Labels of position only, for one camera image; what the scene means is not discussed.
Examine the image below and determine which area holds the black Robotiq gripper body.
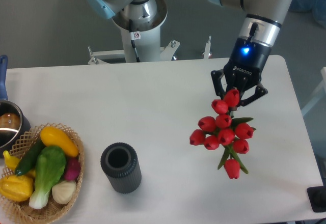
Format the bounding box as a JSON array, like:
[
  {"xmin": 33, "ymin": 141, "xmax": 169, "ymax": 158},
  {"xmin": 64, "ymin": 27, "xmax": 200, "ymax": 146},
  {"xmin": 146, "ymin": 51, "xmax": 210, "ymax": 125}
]
[{"xmin": 223, "ymin": 38, "xmax": 271, "ymax": 94}]

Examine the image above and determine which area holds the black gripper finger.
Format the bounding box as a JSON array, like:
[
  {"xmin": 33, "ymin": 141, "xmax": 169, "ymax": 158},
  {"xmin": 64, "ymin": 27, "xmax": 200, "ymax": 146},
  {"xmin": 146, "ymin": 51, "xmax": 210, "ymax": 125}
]
[
  {"xmin": 210, "ymin": 69, "xmax": 226, "ymax": 99},
  {"xmin": 239, "ymin": 83, "xmax": 268, "ymax": 107}
]

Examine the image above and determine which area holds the red tulip bouquet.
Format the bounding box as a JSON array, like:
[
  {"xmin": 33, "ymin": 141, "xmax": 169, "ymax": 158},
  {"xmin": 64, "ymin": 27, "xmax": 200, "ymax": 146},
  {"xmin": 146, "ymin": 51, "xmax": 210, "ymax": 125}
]
[{"xmin": 189, "ymin": 89, "xmax": 255, "ymax": 179}]

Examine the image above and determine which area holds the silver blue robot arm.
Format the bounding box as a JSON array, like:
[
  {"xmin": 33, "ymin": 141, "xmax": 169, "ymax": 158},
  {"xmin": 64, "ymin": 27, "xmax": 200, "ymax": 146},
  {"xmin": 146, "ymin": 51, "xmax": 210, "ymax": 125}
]
[{"xmin": 87, "ymin": 0, "xmax": 292, "ymax": 111}]

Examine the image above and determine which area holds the dark grey ribbed vase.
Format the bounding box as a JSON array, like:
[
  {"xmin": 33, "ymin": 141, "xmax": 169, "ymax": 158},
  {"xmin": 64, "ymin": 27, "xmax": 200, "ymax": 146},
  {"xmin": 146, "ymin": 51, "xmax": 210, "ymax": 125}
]
[{"xmin": 100, "ymin": 142, "xmax": 142, "ymax": 194}]

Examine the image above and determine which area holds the black device at edge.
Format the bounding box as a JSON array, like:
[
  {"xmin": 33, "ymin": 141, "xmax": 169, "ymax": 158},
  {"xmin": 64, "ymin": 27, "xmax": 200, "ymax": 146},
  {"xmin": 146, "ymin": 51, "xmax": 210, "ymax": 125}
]
[{"xmin": 307, "ymin": 186, "xmax": 325, "ymax": 213}]

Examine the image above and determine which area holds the purple red radish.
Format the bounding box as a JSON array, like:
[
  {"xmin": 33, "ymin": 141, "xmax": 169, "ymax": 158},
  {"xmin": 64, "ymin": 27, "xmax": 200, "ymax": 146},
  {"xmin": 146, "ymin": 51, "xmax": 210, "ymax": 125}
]
[{"xmin": 64, "ymin": 158, "xmax": 81, "ymax": 181}]

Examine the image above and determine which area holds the yellow squash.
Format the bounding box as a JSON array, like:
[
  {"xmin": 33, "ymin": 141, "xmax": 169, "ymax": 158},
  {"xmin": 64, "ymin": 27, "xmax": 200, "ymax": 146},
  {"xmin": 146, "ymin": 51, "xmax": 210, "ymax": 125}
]
[{"xmin": 40, "ymin": 126, "xmax": 79, "ymax": 157}]

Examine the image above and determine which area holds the green bok choy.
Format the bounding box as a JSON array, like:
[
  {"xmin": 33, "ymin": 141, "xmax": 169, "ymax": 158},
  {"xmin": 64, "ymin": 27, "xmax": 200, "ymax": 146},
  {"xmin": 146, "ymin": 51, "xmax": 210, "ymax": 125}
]
[{"xmin": 29, "ymin": 146, "xmax": 66, "ymax": 209}]

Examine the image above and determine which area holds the white garlic bulb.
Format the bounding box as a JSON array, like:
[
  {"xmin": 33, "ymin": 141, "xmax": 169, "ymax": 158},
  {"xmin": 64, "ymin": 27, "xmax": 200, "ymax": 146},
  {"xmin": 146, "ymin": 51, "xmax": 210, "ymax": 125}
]
[{"xmin": 51, "ymin": 180, "xmax": 76, "ymax": 204}]

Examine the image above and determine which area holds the woven wicker basket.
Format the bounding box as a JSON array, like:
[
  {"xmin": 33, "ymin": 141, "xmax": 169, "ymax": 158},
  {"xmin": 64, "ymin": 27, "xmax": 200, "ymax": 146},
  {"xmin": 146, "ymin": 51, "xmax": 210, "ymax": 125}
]
[{"xmin": 1, "ymin": 123, "xmax": 85, "ymax": 223}]

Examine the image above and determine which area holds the dark green cucumber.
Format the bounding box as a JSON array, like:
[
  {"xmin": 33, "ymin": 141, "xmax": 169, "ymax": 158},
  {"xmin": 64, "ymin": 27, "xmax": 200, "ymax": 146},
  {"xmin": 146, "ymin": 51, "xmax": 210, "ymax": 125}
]
[{"xmin": 14, "ymin": 138, "xmax": 45, "ymax": 176}]

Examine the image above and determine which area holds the yellow banana pepper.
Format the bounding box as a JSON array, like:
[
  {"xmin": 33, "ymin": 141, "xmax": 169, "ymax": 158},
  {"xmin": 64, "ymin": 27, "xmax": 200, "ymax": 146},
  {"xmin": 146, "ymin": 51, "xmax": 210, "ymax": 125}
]
[{"xmin": 3, "ymin": 150, "xmax": 36, "ymax": 179}]

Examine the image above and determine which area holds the small yellow pumpkin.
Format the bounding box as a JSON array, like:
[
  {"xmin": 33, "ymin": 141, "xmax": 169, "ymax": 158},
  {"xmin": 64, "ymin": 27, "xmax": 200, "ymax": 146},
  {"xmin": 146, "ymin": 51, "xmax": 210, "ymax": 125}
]
[{"xmin": 1, "ymin": 175, "xmax": 34, "ymax": 202}]

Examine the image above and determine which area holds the white frame at right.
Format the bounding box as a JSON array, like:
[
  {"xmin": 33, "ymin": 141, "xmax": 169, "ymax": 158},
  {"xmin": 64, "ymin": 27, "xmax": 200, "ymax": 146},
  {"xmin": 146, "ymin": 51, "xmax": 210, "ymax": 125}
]
[{"xmin": 301, "ymin": 67, "xmax": 325, "ymax": 117}]

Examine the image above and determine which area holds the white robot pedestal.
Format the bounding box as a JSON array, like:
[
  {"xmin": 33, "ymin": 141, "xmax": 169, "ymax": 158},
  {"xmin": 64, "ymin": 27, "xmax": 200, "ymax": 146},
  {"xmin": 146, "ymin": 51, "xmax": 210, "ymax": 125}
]
[{"xmin": 88, "ymin": 0, "xmax": 180, "ymax": 65}]

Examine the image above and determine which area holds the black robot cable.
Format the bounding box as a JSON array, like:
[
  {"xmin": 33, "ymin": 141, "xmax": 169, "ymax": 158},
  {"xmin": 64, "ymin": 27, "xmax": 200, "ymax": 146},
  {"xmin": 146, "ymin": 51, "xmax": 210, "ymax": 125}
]
[{"xmin": 128, "ymin": 19, "xmax": 141, "ymax": 63}]

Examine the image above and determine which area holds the blue handled saucepan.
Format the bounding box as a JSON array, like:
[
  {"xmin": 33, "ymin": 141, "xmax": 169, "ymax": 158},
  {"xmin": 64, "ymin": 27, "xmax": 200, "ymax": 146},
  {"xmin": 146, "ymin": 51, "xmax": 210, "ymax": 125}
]
[{"xmin": 1, "ymin": 55, "xmax": 31, "ymax": 158}]

